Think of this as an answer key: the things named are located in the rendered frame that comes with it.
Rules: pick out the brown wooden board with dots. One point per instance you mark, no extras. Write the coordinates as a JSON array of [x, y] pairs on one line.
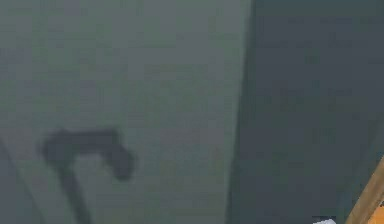
[[368, 196]]

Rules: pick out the small white box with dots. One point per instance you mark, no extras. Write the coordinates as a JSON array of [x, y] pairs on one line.
[[324, 220]]

